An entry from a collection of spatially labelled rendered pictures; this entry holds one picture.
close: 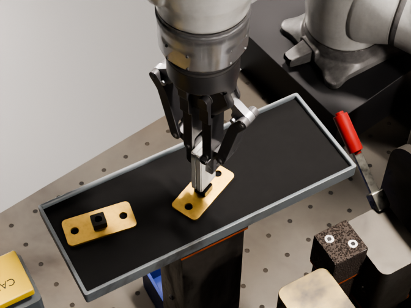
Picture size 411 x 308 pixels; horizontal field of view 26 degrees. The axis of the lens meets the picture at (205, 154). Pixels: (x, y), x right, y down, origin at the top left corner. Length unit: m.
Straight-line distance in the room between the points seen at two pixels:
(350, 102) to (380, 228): 0.53
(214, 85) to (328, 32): 0.77
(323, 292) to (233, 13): 0.44
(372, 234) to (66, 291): 0.60
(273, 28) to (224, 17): 0.96
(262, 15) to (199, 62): 0.95
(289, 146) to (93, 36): 1.82
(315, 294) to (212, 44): 0.41
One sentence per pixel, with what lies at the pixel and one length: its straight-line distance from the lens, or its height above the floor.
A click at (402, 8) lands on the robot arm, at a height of 1.01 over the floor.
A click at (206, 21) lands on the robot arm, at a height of 1.50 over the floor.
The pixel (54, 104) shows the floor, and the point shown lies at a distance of 2.72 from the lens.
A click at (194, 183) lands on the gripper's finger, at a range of 1.05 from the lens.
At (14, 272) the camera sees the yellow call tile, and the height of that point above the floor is 1.16.
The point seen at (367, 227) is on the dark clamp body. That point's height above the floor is 1.08.
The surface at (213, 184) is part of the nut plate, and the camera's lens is 1.09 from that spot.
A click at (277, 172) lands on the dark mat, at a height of 1.16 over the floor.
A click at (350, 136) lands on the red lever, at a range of 1.17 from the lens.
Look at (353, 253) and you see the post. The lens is 1.12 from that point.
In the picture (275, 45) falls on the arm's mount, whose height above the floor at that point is 0.81.
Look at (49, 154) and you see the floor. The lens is 2.60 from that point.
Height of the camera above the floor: 2.06
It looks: 53 degrees down
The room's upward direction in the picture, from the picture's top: straight up
